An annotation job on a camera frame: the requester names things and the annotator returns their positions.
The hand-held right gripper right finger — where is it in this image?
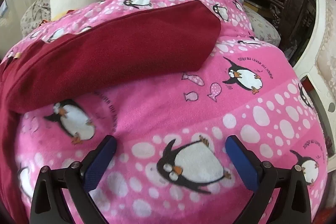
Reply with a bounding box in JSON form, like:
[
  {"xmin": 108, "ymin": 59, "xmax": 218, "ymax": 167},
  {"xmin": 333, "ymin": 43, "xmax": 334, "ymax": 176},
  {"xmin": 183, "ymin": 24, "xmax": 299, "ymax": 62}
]
[{"xmin": 225, "ymin": 135, "xmax": 313, "ymax": 224}]

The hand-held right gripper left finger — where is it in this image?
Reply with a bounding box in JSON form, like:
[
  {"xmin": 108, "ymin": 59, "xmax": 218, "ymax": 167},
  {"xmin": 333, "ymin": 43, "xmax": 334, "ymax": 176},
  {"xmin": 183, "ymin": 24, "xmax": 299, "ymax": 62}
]
[{"xmin": 28, "ymin": 135, "xmax": 117, "ymax": 224}]

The dark red garment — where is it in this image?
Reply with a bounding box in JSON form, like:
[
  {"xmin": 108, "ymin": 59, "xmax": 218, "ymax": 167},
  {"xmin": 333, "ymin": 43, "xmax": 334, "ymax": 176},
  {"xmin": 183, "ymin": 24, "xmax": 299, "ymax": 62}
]
[{"xmin": 0, "ymin": 0, "xmax": 221, "ymax": 216}]

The pink penguin print blanket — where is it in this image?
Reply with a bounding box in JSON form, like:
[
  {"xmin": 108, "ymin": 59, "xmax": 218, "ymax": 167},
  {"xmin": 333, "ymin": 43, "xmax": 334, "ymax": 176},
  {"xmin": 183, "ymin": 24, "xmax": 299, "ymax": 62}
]
[{"xmin": 0, "ymin": 0, "xmax": 330, "ymax": 224}]

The grey floral cushion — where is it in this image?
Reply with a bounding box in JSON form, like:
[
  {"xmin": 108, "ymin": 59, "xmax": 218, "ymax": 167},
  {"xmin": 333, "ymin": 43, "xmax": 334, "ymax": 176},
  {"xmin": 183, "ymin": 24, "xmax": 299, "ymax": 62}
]
[{"xmin": 243, "ymin": 1, "xmax": 281, "ymax": 47}]

